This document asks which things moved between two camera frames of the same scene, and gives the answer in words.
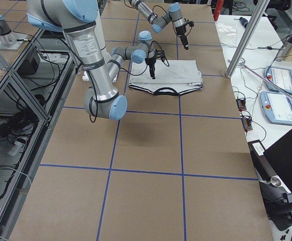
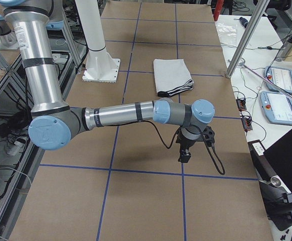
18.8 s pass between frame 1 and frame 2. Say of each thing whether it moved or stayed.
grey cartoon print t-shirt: moved
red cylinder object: stayed
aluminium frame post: stayed
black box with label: stayed
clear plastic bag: stayed
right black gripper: moved
